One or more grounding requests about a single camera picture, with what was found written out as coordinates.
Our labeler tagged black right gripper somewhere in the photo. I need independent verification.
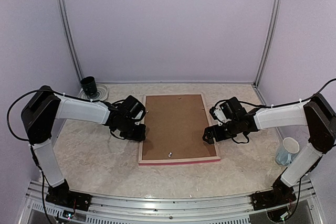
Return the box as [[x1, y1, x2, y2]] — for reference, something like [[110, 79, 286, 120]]
[[203, 118, 240, 144]]

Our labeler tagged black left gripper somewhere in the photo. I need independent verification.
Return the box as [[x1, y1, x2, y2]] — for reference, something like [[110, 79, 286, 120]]
[[115, 118, 146, 142]]

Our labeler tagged pink wooden picture frame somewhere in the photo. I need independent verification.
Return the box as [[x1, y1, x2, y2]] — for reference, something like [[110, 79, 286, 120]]
[[138, 93, 222, 166]]

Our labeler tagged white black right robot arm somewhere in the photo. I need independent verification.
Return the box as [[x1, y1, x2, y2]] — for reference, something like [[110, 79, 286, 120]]
[[202, 93, 335, 210]]

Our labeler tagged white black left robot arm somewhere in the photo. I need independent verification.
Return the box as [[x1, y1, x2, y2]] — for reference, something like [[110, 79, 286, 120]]
[[21, 86, 146, 211]]

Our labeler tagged grey spiral ceramic plate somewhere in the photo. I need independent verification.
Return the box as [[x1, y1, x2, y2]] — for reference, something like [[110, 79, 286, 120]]
[[78, 84, 109, 101]]

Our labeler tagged dark green speckled cup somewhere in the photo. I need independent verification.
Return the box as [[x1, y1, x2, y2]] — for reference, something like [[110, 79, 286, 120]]
[[80, 76, 98, 96]]

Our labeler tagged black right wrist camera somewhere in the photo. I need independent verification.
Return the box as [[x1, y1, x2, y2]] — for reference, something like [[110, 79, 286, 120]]
[[209, 106, 226, 125]]

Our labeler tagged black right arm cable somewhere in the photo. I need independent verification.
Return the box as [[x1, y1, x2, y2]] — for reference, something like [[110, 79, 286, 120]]
[[238, 78, 336, 146]]

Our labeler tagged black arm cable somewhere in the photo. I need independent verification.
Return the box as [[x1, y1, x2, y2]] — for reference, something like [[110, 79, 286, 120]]
[[238, 78, 336, 146], [7, 89, 64, 141]]

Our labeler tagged aluminium front rail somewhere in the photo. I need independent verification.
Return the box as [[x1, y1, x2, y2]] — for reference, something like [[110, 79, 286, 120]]
[[19, 179, 323, 224]]

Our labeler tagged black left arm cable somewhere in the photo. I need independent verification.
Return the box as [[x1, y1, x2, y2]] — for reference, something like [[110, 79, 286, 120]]
[[7, 89, 64, 141]]

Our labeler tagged right aluminium corner post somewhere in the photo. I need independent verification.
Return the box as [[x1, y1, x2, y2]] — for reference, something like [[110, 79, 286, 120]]
[[253, 0, 286, 86]]

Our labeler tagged aluminium corner post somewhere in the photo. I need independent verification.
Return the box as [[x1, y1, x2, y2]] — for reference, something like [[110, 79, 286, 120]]
[[253, 0, 286, 86], [57, 0, 83, 82]]

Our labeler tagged left aluminium corner post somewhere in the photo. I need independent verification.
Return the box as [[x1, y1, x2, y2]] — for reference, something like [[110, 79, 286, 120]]
[[57, 0, 83, 82]]

